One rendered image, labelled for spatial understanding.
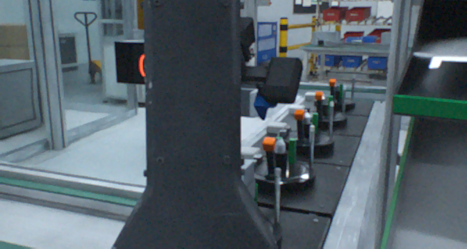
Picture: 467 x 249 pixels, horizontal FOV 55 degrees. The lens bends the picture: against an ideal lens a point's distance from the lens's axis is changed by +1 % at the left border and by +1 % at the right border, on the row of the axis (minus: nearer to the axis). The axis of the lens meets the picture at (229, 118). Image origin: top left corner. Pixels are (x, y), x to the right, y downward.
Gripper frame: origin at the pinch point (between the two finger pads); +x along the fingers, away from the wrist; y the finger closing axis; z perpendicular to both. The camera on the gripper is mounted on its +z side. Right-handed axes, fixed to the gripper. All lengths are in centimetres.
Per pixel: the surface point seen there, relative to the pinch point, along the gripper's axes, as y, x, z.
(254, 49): 211, 477, 457
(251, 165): -2.2, 7.0, -5.8
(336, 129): -5, 59, 36
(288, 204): -4.4, 24.1, -3.4
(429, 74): -23.6, -4.4, 2.5
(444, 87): -25.0, -5.2, 0.0
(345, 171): -11.6, 37.6, 11.6
